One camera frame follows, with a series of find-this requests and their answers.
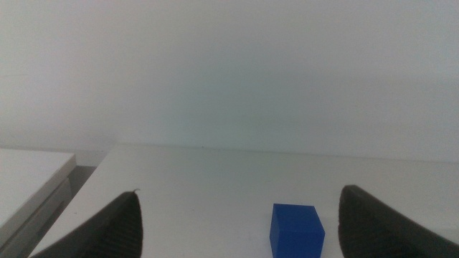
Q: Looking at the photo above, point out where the blue cube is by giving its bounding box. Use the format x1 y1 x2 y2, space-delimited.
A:
269 203 326 258

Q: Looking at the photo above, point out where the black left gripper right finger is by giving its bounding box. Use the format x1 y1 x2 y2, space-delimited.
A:
337 184 459 258

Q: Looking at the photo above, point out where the white side cabinet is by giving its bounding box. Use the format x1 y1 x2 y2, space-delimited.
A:
0 148 77 258

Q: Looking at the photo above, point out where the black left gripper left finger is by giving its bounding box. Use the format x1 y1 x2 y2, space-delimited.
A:
29 188 144 258

